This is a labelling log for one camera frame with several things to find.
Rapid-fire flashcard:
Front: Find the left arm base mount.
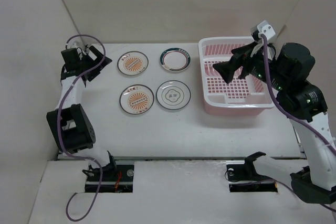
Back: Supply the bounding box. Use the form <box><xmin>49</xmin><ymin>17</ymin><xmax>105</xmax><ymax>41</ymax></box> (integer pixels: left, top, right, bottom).
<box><xmin>82</xmin><ymin>163</ymin><xmax>134</xmax><ymax>193</ymax></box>

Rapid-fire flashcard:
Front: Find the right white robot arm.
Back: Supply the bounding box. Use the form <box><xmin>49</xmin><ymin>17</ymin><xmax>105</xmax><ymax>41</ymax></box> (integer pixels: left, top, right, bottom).
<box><xmin>82</xmin><ymin>37</ymin><xmax>335</xmax><ymax>205</ymax></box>

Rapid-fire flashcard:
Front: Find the orange sunburst plate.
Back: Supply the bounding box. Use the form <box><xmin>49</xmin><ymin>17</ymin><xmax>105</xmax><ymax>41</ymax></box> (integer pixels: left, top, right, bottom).
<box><xmin>117</xmin><ymin>51</ymin><xmax>149</xmax><ymax>76</ymax></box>
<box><xmin>119</xmin><ymin>84</ymin><xmax>155</xmax><ymax>115</ymax></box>

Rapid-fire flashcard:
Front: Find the white plate with characters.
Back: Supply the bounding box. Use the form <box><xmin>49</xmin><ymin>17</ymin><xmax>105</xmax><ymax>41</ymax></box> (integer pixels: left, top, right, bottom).
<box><xmin>155</xmin><ymin>80</ymin><xmax>191</xmax><ymax>111</ymax></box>

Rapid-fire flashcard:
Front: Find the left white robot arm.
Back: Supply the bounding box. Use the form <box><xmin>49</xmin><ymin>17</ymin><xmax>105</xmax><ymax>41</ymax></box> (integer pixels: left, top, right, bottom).
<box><xmin>46</xmin><ymin>46</ymin><xmax>118</xmax><ymax>180</ymax></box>

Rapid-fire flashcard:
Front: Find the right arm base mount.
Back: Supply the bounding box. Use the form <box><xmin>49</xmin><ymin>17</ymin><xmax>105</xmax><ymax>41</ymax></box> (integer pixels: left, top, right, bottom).
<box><xmin>224</xmin><ymin>164</ymin><xmax>278</xmax><ymax>193</ymax></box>

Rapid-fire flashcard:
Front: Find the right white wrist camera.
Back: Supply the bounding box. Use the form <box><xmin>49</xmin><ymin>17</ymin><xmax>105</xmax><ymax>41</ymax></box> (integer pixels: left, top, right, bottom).
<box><xmin>250</xmin><ymin>20</ymin><xmax>276</xmax><ymax>43</ymax></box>

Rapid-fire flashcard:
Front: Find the pink plastic dish rack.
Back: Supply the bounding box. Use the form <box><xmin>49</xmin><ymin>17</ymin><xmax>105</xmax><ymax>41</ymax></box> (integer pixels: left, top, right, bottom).
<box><xmin>198</xmin><ymin>36</ymin><xmax>274</xmax><ymax>116</ymax></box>

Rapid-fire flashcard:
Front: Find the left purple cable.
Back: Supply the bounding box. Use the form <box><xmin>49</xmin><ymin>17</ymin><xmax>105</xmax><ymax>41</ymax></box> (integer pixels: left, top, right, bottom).
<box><xmin>57</xmin><ymin>34</ymin><xmax>106</xmax><ymax>221</ymax></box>

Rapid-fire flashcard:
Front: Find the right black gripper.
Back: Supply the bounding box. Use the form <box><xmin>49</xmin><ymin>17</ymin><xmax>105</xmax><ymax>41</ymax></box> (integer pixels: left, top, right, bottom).
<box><xmin>212</xmin><ymin>40</ymin><xmax>290</xmax><ymax>91</ymax></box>

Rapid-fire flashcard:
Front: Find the green rimmed white plate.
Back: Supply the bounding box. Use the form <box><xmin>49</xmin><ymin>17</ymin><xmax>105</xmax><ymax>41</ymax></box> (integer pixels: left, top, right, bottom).
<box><xmin>160</xmin><ymin>48</ymin><xmax>191</xmax><ymax>72</ymax></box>

